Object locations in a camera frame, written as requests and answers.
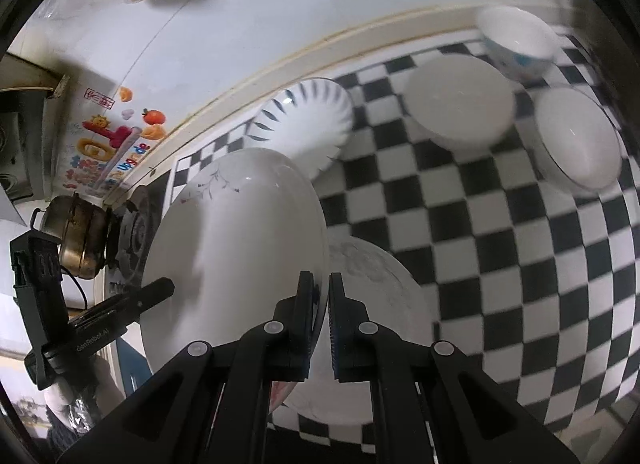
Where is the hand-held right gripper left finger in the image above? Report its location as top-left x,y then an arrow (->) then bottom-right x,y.
57,270 -> 321,464

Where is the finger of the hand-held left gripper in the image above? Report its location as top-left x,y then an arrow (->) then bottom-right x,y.
72,277 -> 176,332

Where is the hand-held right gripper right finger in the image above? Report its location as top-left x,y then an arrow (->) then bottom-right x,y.
326,273 -> 581,464

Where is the white plate with floral print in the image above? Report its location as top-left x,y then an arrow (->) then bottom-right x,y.
140,148 -> 330,415

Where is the person's left forearm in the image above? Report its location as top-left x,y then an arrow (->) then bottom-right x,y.
42,356 -> 123,450

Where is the plain white plate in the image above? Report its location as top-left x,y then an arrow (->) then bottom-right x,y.
272,237 -> 435,427

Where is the black gas stove burner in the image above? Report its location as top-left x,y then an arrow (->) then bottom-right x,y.
104,187 -> 168,280

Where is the brass pot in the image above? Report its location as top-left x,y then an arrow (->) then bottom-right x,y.
31,193 -> 113,280

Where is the black and white checkered mat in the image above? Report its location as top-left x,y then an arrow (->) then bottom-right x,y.
170,27 -> 640,455

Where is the white bowl with dark stripes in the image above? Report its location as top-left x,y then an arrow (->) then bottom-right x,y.
243,78 -> 355,181

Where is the plain white bowl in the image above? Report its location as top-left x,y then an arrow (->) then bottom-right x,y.
404,54 -> 516,151

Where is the white bowl with thin rim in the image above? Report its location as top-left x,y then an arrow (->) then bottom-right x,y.
532,88 -> 622,192

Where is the white bowl with blue print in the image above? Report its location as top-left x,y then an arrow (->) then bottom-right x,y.
475,5 -> 560,82

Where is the black cable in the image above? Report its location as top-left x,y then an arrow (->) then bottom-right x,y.
62,267 -> 90,311

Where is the colourful cartoon wall sticker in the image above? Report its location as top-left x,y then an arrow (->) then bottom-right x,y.
62,86 -> 167,195

